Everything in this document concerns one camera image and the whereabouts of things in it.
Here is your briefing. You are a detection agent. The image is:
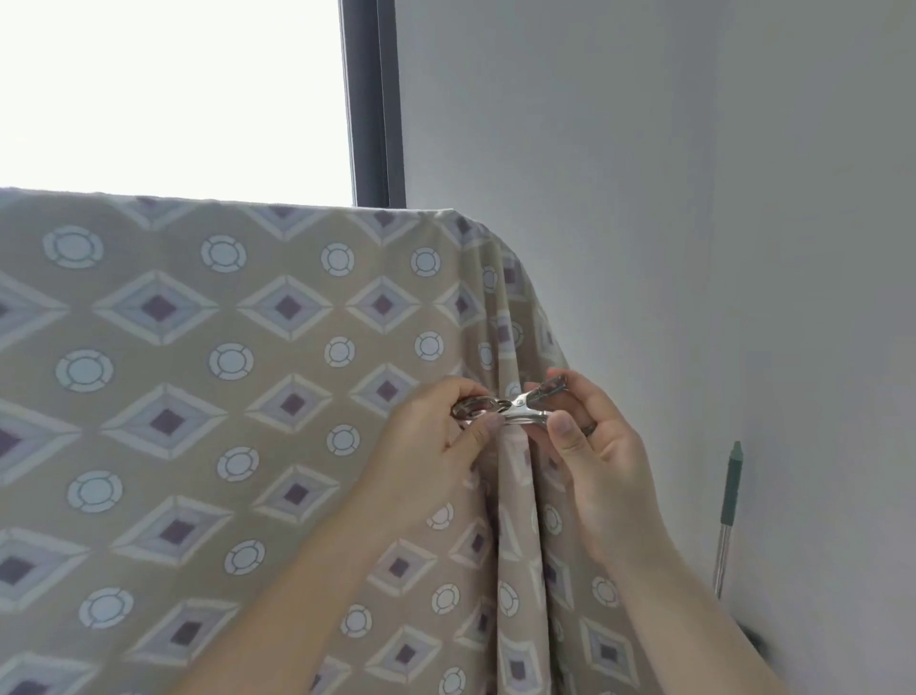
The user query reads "person's right hand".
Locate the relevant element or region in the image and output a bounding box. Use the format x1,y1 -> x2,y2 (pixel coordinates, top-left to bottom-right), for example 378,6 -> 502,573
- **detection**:
545,368 -> 681,575

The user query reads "person's left hand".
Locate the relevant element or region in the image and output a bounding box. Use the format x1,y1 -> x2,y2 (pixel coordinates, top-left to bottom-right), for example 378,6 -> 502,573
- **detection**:
351,377 -> 506,545

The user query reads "silver metal clothes clip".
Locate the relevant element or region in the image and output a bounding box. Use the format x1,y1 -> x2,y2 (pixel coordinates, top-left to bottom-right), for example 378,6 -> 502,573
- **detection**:
451,382 -> 571,435

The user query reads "person's right forearm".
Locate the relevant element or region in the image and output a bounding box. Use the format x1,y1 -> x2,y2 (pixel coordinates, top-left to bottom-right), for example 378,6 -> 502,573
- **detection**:
585,531 -> 797,695

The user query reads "person's left forearm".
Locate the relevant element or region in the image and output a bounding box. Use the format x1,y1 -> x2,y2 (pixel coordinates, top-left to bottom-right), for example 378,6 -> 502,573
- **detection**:
168,494 -> 459,695

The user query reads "beige diamond-patterned cloth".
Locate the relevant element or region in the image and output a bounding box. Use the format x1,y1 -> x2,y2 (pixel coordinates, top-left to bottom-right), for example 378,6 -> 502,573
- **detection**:
0,188 -> 663,695

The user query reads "green-handled metal pole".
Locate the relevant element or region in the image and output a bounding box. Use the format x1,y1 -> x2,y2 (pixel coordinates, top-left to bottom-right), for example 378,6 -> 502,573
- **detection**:
712,440 -> 745,601

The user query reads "dark grey window frame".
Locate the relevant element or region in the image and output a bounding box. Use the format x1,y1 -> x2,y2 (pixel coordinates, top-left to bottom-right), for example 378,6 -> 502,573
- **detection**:
338,0 -> 407,210

